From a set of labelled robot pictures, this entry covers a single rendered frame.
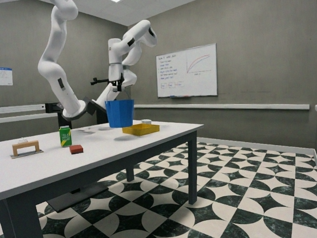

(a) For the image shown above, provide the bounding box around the reddish-brown rectangular block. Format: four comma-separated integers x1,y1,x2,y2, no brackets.
69,145,84,155

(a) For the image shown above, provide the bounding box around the yellow shallow tray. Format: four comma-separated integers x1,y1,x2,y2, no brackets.
122,123,159,136

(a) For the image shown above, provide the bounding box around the green drink can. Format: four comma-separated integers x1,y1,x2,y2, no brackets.
59,126,72,147

